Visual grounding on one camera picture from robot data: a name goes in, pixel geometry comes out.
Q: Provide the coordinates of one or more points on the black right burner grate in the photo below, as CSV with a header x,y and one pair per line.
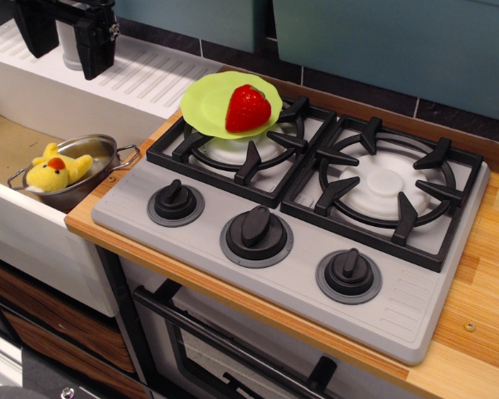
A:
x,y
432,240

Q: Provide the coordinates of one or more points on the grey toy faucet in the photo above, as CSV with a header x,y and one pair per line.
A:
x,y
67,39

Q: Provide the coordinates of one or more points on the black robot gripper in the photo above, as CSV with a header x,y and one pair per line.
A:
x,y
94,23

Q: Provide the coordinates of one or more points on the black burner grate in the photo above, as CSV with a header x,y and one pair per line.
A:
x,y
432,240
258,168

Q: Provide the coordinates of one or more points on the wooden drawer front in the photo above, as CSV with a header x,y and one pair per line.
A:
x,y
85,342

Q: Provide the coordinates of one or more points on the toy oven door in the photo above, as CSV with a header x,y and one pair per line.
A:
x,y
218,352

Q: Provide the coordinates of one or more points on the yellow stuffed duck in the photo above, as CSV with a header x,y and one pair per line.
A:
x,y
53,171

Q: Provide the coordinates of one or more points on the black right stove knob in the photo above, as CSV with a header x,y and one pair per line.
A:
x,y
349,277

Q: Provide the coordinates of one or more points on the black oven door handle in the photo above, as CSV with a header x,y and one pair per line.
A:
x,y
160,303

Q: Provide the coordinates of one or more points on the light green plastic plate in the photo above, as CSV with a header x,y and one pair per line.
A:
x,y
205,103

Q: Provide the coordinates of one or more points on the black stove knob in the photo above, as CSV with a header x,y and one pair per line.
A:
x,y
256,239
349,277
175,205

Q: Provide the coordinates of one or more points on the grey toy stove top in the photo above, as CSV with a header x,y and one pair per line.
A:
x,y
399,321

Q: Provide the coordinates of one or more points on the black middle stove knob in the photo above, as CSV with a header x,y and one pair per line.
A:
x,y
256,239

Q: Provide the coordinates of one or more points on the white left burner disc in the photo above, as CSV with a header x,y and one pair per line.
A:
x,y
234,152

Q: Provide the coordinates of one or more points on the white right burner disc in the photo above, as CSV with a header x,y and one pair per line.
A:
x,y
382,177

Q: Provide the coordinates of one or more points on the red toy strawberry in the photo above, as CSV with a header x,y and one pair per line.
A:
x,y
248,109

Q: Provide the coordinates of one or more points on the stainless steel pot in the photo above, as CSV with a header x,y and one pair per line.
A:
x,y
107,157

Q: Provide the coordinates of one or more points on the black left stove knob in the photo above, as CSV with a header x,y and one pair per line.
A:
x,y
175,205

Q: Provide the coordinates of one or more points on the white burner disc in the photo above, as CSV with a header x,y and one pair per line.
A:
x,y
382,177
234,152

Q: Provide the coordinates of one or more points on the black left burner grate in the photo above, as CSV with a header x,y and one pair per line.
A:
x,y
258,168

